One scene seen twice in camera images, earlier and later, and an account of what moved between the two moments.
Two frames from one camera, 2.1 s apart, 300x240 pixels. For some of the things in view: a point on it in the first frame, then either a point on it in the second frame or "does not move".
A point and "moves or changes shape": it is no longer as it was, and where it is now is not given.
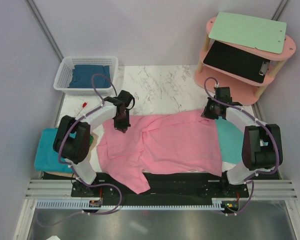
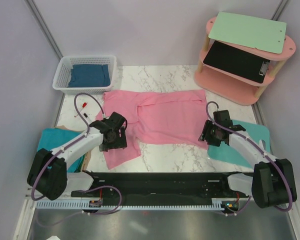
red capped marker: x=83 y=105 does not move
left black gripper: x=123 y=127 -> x=120 y=143
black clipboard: x=238 y=61 does not move
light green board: x=262 y=33 does not move
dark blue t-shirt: x=82 y=74 does not move
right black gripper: x=206 y=113 -> x=205 y=135
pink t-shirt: x=179 y=143 moves or changes shape
